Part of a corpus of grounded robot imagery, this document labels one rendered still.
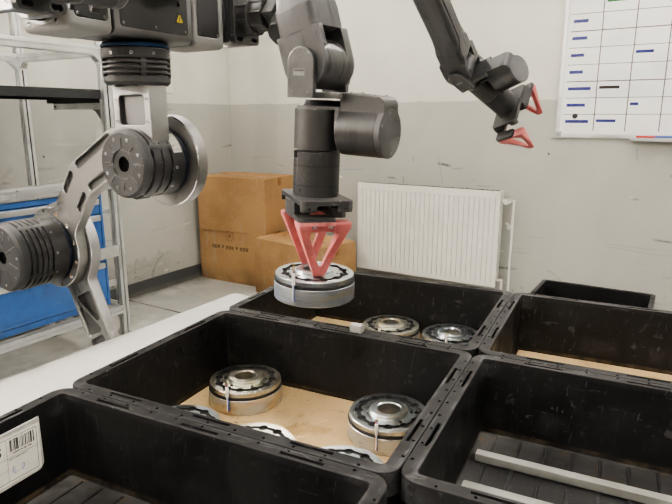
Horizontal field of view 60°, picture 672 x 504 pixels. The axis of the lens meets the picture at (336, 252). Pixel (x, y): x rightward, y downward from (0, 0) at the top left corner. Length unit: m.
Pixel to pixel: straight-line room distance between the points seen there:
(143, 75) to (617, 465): 1.03
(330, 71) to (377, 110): 0.07
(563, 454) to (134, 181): 0.92
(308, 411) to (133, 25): 0.79
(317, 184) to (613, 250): 3.14
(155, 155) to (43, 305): 1.74
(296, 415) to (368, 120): 0.41
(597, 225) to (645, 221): 0.25
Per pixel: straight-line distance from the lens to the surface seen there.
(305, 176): 0.70
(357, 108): 0.67
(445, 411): 0.63
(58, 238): 1.66
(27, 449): 0.72
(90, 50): 2.96
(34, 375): 1.39
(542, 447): 0.80
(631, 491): 0.74
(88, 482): 0.75
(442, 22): 1.21
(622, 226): 3.71
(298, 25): 0.70
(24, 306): 2.84
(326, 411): 0.83
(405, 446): 0.57
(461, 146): 3.87
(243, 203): 4.27
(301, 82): 0.68
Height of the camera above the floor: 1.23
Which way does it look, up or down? 13 degrees down
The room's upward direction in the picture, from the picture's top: straight up
